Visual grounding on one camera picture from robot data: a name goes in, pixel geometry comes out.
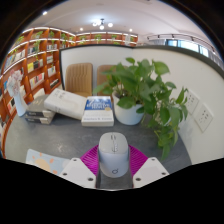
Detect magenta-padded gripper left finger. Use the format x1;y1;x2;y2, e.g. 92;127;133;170
58;144;101;190

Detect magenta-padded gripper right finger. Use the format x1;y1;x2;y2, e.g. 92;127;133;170
127;144;171;190

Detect white computer mouse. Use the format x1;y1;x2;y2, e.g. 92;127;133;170
97;131;131;179

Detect pastel sun print mouse pad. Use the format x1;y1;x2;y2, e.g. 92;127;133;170
25;148;72;176

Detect green plant in white pot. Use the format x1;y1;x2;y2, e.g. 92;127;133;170
93;57;189;162

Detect blue-covered white book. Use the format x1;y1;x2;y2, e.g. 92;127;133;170
80;95;115;128

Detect tan ribbed chair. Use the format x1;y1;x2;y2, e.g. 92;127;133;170
96;64;118;98
64;62;94;98

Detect orange wooden shelf unit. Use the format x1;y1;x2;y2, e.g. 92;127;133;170
0;26;139;158

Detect glass window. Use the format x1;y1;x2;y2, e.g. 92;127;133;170
164;38;211;58

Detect ceiling chandelier light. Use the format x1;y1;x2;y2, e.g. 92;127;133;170
92;18;114;31

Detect recessed ceiling lights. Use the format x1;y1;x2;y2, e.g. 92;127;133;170
41;10;134;32

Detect white wall socket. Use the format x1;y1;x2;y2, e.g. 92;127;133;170
194;102;215;133
184;89;200;115

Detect black track light rail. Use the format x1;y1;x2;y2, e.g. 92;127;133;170
146;32;214;54

